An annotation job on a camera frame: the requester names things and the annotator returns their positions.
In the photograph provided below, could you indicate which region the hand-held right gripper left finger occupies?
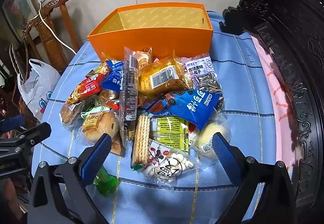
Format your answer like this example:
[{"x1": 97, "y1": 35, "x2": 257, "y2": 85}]
[{"x1": 27, "y1": 133, "x2": 112, "y2": 224}]

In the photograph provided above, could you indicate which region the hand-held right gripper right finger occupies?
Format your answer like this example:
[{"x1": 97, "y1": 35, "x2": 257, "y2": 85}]
[{"x1": 212, "y1": 132, "x2": 296, "y2": 224}]

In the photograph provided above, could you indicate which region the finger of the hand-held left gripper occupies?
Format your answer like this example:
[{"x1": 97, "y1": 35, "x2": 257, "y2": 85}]
[
  {"x1": 10, "y1": 122, "x2": 52, "y2": 156},
  {"x1": 0, "y1": 114, "x2": 26, "y2": 133}
]

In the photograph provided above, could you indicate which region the large blue chips packet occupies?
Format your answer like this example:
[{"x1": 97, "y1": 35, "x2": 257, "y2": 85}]
[{"x1": 166, "y1": 89, "x2": 221, "y2": 131}]

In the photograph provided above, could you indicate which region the yellow bread packet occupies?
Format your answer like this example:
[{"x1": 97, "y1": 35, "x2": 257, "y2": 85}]
[{"x1": 138, "y1": 55, "x2": 194, "y2": 95}]

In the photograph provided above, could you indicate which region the orange plastic bin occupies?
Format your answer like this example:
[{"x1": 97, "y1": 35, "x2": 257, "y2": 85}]
[{"x1": 87, "y1": 3, "x2": 213, "y2": 61}]

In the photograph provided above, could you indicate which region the cream cake packet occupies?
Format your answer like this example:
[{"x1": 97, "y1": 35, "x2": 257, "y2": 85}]
[{"x1": 194, "y1": 123, "x2": 231, "y2": 161}]

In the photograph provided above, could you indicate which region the green candy packet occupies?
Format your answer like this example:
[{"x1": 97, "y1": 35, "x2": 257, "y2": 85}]
[{"x1": 93, "y1": 167, "x2": 120, "y2": 198}]

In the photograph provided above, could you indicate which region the bun packet yellow label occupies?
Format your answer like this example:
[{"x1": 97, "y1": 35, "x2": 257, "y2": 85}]
[{"x1": 81, "y1": 110, "x2": 119, "y2": 143}]

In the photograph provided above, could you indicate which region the round biscuit clear packet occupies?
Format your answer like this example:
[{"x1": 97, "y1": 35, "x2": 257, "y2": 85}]
[{"x1": 60, "y1": 102, "x2": 85, "y2": 126}]

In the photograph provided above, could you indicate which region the white plastic bag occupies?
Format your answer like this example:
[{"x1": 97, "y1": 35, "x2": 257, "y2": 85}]
[{"x1": 18, "y1": 59, "x2": 61, "y2": 122}]

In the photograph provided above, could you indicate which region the clear cracker sleeve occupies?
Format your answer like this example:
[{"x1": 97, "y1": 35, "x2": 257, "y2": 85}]
[{"x1": 130, "y1": 113, "x2": 151, "y2": 170}]

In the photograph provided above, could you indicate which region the green white snack packet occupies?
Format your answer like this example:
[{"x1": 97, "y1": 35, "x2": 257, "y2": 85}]
[{"x1": 80, "y1": 96, "x2": 107, "y2": 119}]

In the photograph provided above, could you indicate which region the white candies packet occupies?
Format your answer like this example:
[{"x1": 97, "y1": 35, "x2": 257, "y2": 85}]
[{"x1": 144, "y1": 139, "x2": 194, "y2": 184}]

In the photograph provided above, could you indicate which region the brown bread packet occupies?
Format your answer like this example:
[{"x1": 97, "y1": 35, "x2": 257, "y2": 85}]
[{"x1": 99, "y1": 89, "x2": 122, "y2": 110}]

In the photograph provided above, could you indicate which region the yellow green label packet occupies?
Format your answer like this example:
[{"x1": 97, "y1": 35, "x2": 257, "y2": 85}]
[{"x1": 149, "y1": 116, "x2": 198, "y2": 154}]

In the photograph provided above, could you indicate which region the red snack packet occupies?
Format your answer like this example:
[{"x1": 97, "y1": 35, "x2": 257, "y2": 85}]
[{"x1": 66, "y1": 63, "x2": 112, "y2": 105}]

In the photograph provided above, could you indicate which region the long dark biscuit packet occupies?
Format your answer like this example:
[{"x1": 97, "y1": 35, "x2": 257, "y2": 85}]
[{"x1": 119, "y1": 47, "x2": 140, "y2": 141}]

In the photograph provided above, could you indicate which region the pink cloth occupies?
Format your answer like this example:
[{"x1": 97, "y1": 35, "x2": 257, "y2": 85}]
[{"x1": 249, "y1": 34, "x2": 302, "y2": 169}]

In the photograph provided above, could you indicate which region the sunflower seeds packet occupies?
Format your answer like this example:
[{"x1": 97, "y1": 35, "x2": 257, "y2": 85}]
[{"x1": 183, "y1": 53, "x2": 226, "y2": 113}]

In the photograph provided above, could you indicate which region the small blue snack packet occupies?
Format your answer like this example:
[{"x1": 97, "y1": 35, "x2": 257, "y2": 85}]
[{"x1": 101, "y1": 59, "x2": 126, "y2": 91}]

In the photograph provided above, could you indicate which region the brown wooden chair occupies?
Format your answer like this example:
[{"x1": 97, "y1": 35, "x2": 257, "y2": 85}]
[{"x1": 22, "y1": 0, "x2": 80, "y2": 75}]

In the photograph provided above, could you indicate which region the rice cracker packet orange label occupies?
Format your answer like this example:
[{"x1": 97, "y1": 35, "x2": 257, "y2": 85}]
[{"x1": 134, "y1": 47, "x2": 153, "y2": 67}]

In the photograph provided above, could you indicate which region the glass framed picture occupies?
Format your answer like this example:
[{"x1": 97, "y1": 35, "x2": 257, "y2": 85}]
[{"x1": 2, "y1": 0, "x2": 38, "y2": 42}]

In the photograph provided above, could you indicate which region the dark carved wooden furniture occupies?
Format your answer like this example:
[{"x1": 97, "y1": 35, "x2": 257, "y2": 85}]
[{"x1": 219, "y1": 0, "x2": 324, "y2": 209}]

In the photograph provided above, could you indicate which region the white cable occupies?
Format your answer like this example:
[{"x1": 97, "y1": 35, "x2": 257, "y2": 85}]
[{"x1": 38, "y1": 2, "x2": 76, "y2": 53}]

